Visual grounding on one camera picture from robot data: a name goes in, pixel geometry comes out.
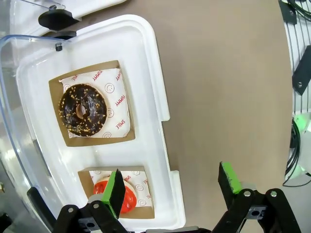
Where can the white display tray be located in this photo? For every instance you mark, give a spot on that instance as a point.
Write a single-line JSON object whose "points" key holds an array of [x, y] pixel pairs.
{"points": [[97, 9], [150, 97]]}

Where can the white printed paper liner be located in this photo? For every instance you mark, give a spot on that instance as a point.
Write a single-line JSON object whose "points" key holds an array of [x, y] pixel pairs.
{"points": [[143, 189], [116, 97]]}

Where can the black metal bracket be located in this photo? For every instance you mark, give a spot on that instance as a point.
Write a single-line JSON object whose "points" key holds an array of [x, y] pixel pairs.
{"points": [[289, 13], [302, 70]]}

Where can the chocolate nut donut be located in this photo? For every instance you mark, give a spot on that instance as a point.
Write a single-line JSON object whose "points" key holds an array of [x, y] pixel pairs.
{"points": [[73, 114]]}

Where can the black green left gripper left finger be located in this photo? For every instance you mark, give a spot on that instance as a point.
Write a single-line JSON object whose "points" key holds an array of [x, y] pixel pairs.
{"points": [[114, 194]]}

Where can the clear plastic display lid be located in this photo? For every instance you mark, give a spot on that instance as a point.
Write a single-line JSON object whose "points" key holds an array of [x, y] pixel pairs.
{"points": [[9, 102], [48, 3]]}

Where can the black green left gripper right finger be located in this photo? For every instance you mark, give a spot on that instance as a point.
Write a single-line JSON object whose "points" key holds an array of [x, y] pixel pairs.
{"points": [[229, 182]]}

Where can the brown cardboard donut tray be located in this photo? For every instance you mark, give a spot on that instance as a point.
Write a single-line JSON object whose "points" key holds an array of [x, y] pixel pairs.
{"points": [[83, 184], [130, 143]]}

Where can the red glazed donut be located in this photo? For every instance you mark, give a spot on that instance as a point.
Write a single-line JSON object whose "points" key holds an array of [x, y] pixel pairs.
{"points": [[130, 199]]}

